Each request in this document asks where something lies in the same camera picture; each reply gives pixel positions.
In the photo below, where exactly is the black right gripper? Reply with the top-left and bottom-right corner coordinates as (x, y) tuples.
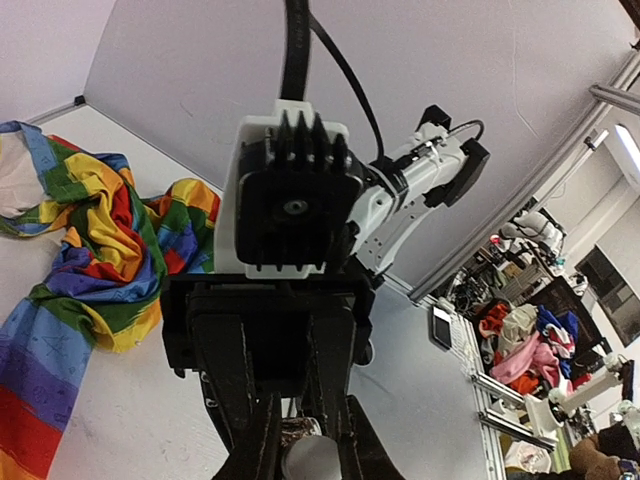
(160, 273), (375, 450)

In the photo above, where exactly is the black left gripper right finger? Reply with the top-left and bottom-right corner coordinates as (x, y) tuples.
(337, 395), (404, 480)

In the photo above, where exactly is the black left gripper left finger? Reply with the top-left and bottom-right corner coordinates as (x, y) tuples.
(213, 392), (282, 480)

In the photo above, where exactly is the clear glitter nail polish bottle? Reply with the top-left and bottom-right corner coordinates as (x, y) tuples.
(280, 417), (342, 480)

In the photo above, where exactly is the pile of clothes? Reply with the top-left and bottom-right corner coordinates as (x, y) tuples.
(477, 301), (579, 395)

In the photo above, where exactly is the rainbow striped sleeve cloth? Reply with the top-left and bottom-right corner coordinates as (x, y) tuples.
(1, 121), (221, 479)

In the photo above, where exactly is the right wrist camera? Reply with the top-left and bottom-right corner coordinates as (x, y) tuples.
(213, 100), (365, 280)

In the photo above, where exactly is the black right camera cable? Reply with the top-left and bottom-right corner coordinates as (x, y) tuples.
(279, 0), (486, 161)

